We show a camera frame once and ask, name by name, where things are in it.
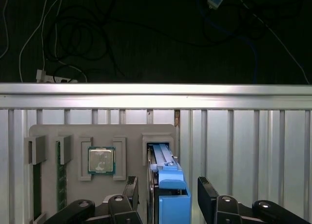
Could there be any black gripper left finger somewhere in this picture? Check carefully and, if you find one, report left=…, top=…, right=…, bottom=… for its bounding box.
left=43, top=175, right=143, bottom=224

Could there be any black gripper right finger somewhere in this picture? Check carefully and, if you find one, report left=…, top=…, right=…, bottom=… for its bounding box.
left=197, top=176, right=309, bottom=224

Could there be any hard disk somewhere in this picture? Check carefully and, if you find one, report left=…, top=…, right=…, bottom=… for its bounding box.
left=145, top=141, right=193, bottom=224

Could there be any silver CPU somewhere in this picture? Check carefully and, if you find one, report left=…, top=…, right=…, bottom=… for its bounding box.
left=87, top=146, right=117, bottom=175

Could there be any grey parts rack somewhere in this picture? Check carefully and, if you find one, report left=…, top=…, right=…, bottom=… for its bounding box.
left=23, top=123, right=181, bottom=224

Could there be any white power strip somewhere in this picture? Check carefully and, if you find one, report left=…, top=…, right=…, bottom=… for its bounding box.
left=36, top=69, right=79, bottom=84

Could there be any white blue adapter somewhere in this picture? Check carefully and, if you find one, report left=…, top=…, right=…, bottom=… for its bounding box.
left=206, top=0, right=229, bottom=11

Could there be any blue floor cable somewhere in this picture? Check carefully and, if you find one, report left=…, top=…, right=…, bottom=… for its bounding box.
left=196, top=0, right=259, bottom=85

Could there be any white floor cable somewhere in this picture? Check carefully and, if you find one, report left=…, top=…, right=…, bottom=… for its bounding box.
left=19, top=0, right=65, bottom=83

